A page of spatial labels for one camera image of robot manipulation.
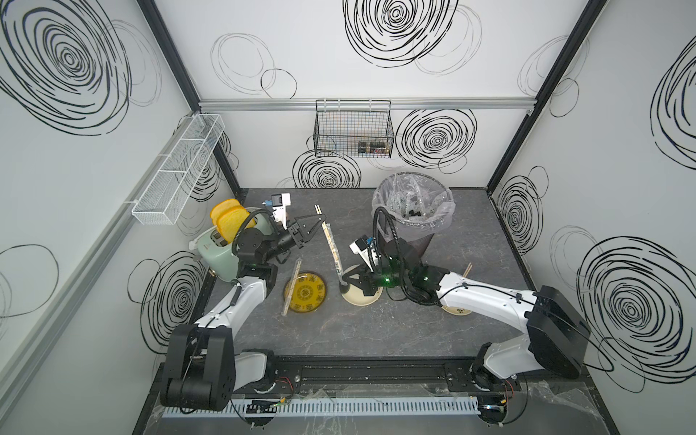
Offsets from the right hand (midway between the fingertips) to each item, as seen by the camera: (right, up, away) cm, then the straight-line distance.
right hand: (343, 280), depth 73 cm
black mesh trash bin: (+25, +21, +17) cm, 37 cm away
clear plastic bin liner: (+25, +21, +17) cm, 37 cm away
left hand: (-5, +16, -3) cm, 17 cm away
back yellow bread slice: (-39, +21, +11) cm, 46 cm away
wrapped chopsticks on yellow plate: (-18, -6, +16) cm, 24 cm away
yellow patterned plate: (-12, -9, +17) cm, 23 cm away
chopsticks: (-5, +15, -3) cm, 16 cm away
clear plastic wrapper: (-3, +10, -1) cm, 10 cm away
